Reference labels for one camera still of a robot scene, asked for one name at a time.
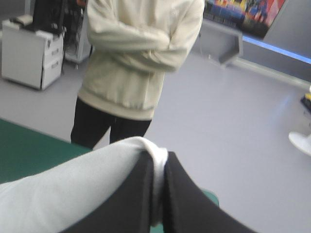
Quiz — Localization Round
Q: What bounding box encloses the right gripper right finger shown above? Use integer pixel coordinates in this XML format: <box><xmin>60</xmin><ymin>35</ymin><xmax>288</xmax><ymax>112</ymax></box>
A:
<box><xmin>162</xmin><ymin>151</ymin><xmax>258</xmax><ymax>233</ymax></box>

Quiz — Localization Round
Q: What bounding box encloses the white drawer cabinet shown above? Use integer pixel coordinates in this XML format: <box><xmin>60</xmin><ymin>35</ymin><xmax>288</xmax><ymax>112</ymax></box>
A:
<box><xmin>1</xmin><ymin>15</ymin><xmax>66</xmax><ymax>91</ymax></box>

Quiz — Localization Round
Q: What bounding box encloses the person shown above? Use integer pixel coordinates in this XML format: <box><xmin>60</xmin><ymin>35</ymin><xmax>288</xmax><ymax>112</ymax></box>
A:
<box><xmin>70</xmin><ymin>0</ymin><xmax>205</xmax><ymax>150</ymax></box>

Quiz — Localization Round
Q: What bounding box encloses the grey bench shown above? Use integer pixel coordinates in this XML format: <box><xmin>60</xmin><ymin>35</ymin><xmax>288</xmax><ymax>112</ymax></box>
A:
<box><xmin>190</xmin><ymin>18</ymin><xmax>244</xmax><ymax>69</ymax></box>

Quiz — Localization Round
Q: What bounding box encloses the white T-shirt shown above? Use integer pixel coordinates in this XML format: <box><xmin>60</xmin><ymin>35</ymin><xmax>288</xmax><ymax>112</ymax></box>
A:
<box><xmin>0</xmin><ymin>136</ymin><xmax>169</xmax><ymax>233</ymax></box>

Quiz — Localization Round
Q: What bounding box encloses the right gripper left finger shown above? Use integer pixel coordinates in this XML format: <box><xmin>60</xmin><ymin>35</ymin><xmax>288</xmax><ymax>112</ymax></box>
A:
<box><xmin>59</xmin><ymin>150</ymin><xmax>156</xmax><ymax>233</ymax></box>

